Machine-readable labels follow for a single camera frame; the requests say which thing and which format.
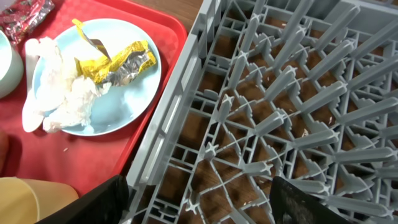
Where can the grey dishwasher rack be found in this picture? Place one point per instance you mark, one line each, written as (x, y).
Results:
(301, 90)

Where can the mint green bowl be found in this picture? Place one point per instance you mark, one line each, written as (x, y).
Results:
(11, 66)

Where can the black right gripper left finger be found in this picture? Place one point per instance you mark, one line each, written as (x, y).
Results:
(102, 205)

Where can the crumpled white tissue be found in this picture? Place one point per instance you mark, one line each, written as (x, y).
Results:
(57, 96)

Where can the orange carrot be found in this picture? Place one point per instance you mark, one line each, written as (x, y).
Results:
(4, 147)

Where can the yellow plastic cup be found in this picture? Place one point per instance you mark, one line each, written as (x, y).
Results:
(30, 200)

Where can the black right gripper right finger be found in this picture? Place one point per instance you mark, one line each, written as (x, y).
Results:
(290, 205)

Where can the yellow foil wrapper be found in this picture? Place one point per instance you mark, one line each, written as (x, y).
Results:
(118, 70)

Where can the light blue plate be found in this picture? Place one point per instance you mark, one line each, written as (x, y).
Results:
(122, 104)

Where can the red foil snack wrapper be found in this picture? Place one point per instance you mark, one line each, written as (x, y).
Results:
(22, 17)

